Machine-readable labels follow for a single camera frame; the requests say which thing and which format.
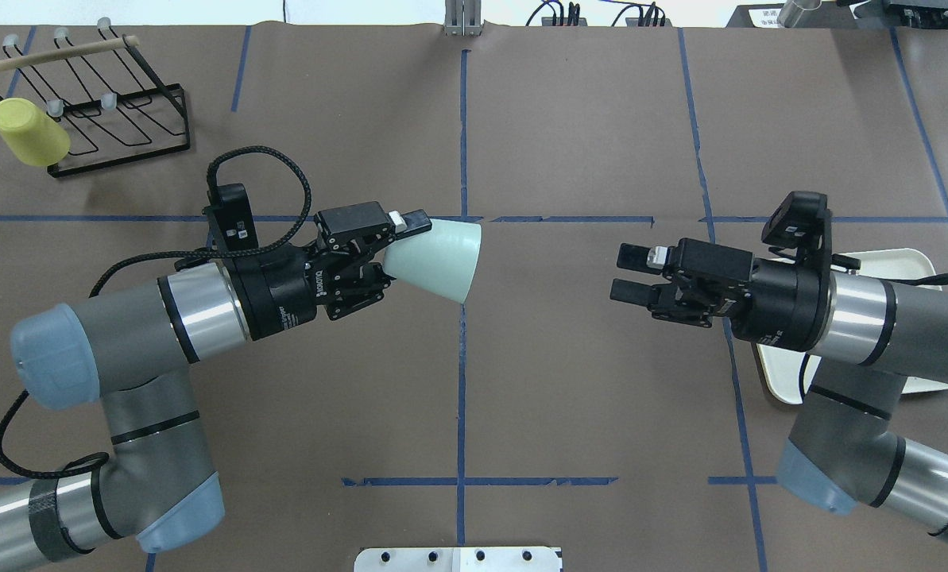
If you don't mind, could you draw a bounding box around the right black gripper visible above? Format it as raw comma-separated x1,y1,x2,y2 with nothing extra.
610,238,830,351

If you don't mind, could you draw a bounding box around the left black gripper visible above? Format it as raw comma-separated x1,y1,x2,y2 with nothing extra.
230,203,433,340

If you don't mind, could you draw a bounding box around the pale green cup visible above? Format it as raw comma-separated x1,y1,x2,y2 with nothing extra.
383,218,483,304

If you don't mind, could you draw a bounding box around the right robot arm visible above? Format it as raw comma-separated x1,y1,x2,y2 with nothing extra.
610,232,948,543

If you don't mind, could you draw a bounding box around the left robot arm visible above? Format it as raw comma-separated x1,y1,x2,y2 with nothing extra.
0,202,443,571

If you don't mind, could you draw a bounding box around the cream bear tray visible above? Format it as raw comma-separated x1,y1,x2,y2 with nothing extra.
756,249,936,405

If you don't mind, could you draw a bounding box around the metal cup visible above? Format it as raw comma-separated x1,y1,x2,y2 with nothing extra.
776,0,822,29

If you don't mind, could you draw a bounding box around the yellow cup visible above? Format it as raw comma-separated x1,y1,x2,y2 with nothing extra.
0,98,71,167

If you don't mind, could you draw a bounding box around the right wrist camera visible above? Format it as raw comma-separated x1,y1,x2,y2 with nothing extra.
761,191,832,270

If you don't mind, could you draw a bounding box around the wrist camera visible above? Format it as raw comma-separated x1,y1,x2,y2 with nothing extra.
761,191,832,270
203,184,259,251

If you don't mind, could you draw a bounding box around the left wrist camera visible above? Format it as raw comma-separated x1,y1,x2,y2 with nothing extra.
203,184,259,251

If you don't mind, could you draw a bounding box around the black wire cup rack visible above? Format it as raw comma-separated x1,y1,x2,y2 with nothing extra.
0,16,192,179

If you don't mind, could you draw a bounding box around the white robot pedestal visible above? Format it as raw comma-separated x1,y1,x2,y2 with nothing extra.
354,546,564,571

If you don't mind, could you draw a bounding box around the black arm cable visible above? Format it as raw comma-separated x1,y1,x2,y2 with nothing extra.
0,145,315,485

